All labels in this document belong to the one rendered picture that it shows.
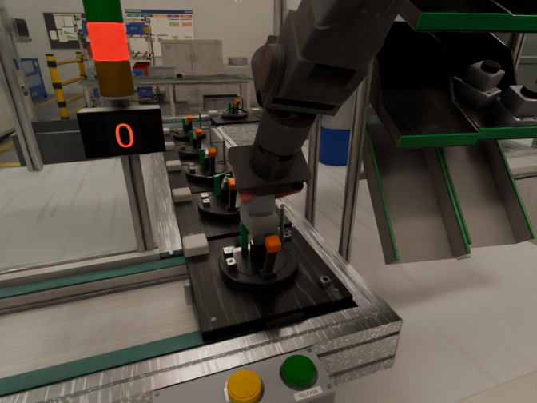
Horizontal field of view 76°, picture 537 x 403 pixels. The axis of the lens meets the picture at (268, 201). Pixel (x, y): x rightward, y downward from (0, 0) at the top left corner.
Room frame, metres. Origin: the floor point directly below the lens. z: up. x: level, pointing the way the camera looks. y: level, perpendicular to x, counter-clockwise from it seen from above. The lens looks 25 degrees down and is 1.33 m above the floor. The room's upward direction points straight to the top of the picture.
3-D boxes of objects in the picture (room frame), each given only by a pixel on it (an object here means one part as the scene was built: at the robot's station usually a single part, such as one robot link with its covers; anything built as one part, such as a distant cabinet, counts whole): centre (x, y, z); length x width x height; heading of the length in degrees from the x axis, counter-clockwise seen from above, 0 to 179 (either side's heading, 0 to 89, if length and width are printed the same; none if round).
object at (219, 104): (6.06, 0.81, 0.40); 0.61 x 0.41 x 0.22; 100
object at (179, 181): (0.98, 0.18, 1.01); 0.24 x 0.24 x 0.13; 19
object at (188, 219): (0.75, 0.10, 1.01); 0.24 x 0.24 x 0.13; 19
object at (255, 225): (0.50, 0.02, 1.10); 0.08 x 0.04 x 0.07; 20
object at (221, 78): (5.80, 1.55, 0.45); 2.50 x 0.92 x 0.91; 102
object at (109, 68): (0.56, 0.24, 1.28); 0.05 x 0.05 x 0.05
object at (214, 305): (0.51, 0.02, 0.96); 0.24 x 0.24 x 0.02; 19
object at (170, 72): (5.86, 1.69, 0.90); 0.40 x 0.31 x 0.17; 100
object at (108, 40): (0.56, 0.24, 1.33); 0.05 x 0.05 x 0.05
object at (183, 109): (5.73, 1.61, 0.36); 0.60 x 0.40 x 0.15; 102
